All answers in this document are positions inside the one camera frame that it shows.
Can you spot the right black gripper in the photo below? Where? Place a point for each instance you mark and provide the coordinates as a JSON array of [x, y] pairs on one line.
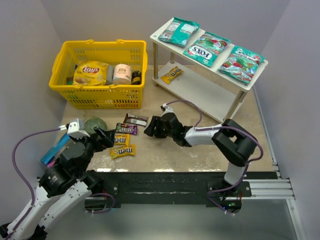
[[158, 124]]

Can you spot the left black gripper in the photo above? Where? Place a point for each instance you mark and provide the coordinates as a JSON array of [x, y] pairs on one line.
[[97, 139]]

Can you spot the yellow m&m's bag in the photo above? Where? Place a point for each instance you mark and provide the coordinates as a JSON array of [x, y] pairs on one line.
[[123, 151], [122, 139], [171, 75]]

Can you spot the Fox's mint blossom candy bag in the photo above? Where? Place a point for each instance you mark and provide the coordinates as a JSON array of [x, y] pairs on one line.
[[207, 48]]

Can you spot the teal candy bag back side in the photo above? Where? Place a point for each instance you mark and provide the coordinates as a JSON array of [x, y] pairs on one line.
[[179, 31]]

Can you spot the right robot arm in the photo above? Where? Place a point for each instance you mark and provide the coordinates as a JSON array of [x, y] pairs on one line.
[[234, 142]]

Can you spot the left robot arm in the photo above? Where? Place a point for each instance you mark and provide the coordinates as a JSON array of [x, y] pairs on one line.
[[63, 185]]

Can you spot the white two-tier shelf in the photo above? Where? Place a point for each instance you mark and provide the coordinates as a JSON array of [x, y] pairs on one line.
[[217, 95]]

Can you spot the brown chocolate bar wrapper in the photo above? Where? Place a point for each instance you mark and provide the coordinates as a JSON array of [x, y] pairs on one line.
[[136, 120]]

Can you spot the green round melon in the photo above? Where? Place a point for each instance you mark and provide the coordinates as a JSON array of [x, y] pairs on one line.
[[95, 122]]

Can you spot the purple M&M's bag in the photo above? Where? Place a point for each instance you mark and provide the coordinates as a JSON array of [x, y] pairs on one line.
[[125, 128]]

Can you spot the blue box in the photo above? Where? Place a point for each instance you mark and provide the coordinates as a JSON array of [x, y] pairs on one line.
[[53, 153]]

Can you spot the pink box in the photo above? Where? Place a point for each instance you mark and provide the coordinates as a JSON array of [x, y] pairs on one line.
[[51, 164]]

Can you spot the black and yellow can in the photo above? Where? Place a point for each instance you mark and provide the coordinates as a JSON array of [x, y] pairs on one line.
[[136, 78]]

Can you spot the pink cylindrical container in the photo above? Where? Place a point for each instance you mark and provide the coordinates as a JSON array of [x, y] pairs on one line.
[[122, 75]]

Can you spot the yellow Lays chips bag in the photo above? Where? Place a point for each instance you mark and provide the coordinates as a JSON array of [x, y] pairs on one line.
[[90, 73]]

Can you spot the grey pouch in basket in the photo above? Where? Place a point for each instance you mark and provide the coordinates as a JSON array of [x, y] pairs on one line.
[[109, 74]]

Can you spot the yellow plastic shopping basket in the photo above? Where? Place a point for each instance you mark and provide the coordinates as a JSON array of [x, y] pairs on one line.
[[129, 52]]

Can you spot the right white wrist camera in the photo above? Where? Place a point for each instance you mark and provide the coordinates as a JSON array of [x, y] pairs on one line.
[[166, 109]]

